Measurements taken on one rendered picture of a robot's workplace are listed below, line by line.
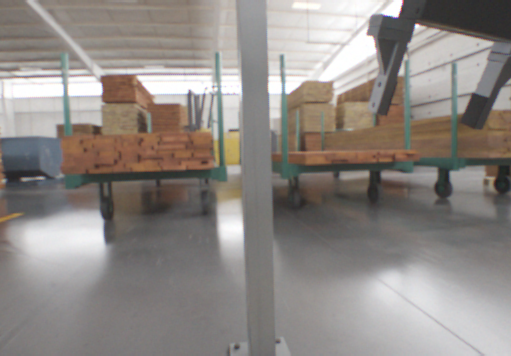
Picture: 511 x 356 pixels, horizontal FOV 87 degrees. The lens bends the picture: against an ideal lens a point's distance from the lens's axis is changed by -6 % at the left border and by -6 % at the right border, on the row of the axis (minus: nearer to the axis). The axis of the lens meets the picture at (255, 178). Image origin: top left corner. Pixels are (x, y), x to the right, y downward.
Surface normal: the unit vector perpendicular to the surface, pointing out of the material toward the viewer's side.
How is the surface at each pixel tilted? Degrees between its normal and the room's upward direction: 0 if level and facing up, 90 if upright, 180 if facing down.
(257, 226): 90
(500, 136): 90
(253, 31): 90
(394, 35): 113
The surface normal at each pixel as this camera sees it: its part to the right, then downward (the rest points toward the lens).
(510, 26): 0.06, 0.47
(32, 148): 0.16, 0.08
